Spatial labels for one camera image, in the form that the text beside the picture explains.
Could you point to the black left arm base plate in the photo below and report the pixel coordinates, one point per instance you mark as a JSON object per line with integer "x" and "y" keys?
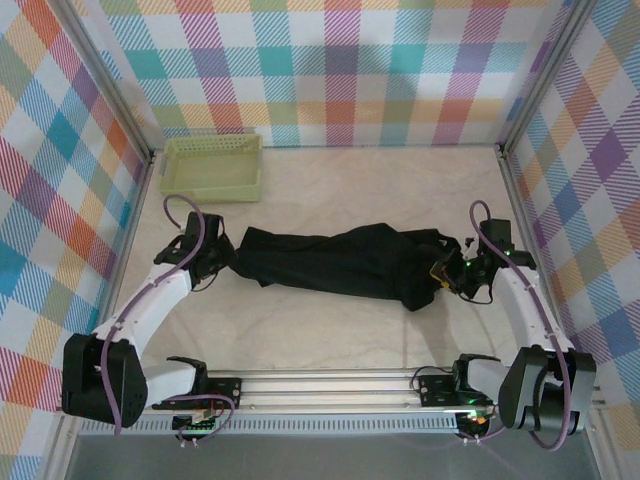
{"x": 230, "y": 390}

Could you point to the black t-shirt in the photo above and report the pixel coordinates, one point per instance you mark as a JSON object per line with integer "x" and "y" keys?
{"x": 325, "y": 260}

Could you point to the aluminium table side rail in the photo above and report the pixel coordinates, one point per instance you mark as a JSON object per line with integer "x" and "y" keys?
{"x": 125, "y": 250}
{"x": 515, "y": 190}

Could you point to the aluminium frame leg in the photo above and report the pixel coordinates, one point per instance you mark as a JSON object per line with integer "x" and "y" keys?
{"x": 607, "y": 450}
{"x": 60, "y": 450}

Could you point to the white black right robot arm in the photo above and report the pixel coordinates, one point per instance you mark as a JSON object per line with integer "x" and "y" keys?
{"x": 520, "y": 300}

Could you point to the green plastic basket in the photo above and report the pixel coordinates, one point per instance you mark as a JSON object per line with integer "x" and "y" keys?
{"x": 210, "y": 167}

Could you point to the aluminium corner post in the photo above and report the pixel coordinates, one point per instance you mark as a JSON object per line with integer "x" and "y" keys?
{"x": 111, "y": 85}
{"x": 545, "y": 75}

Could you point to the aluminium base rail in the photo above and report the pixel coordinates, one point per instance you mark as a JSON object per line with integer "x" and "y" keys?
{"x": 325, "y": 390}

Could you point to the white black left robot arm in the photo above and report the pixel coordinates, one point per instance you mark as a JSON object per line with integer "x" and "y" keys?
{"x": 155, "y": 300}

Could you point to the grey metal base panel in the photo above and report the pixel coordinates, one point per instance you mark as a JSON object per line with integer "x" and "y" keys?
{"x": 325, "y": 460}

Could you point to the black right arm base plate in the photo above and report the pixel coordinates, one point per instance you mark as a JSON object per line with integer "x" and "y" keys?
{"x": 435, "y": 390}

